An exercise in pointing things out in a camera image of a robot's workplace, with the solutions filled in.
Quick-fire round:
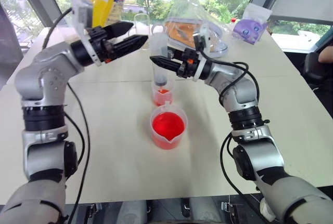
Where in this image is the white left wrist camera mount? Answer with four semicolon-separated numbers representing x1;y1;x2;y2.
70;0;103;67

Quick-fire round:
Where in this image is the yellow snack bag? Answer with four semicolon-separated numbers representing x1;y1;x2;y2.
90;0;127;29

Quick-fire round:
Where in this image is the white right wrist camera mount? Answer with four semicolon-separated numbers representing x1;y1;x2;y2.
192;23;210;83

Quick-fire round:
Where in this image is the large clear measuring cup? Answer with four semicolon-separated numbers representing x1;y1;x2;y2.
149;101;189;151

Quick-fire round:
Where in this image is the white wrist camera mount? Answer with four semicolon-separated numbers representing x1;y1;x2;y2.
70;0;103;67
192;23;210;83

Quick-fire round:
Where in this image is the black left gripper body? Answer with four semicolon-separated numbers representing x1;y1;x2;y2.
84;25;118;64

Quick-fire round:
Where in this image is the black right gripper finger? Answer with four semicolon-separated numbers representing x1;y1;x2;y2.
168;47;184;60
149;55;182;76

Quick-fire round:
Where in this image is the purple toy in bag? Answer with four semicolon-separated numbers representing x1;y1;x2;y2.
232;2;273;44

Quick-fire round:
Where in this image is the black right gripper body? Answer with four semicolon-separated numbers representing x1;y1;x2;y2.
176;48;202;79

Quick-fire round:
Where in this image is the tall clear glass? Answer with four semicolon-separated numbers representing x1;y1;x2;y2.
133;13;152;51

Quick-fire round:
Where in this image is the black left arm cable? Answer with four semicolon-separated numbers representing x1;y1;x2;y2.
41;7;91;224

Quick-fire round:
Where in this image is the clear plastic bag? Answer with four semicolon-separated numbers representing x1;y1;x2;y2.
162;0;231;59

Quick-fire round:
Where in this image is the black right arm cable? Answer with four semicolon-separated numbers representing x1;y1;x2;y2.
201;52;263;209

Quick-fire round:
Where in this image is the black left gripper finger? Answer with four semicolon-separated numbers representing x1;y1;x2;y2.
104;21;135;40
113;35;149;58

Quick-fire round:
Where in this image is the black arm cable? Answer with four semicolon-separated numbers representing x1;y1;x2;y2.
201;52;263;209
41;7;91;224

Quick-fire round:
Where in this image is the clear graduated cylinder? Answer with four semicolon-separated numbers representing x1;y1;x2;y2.
148;32;170;88

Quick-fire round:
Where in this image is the black office chair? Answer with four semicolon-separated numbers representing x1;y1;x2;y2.
301;51;333;86

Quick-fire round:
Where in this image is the small clear measuring cup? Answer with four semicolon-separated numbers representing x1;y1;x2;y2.
151;77;175;107

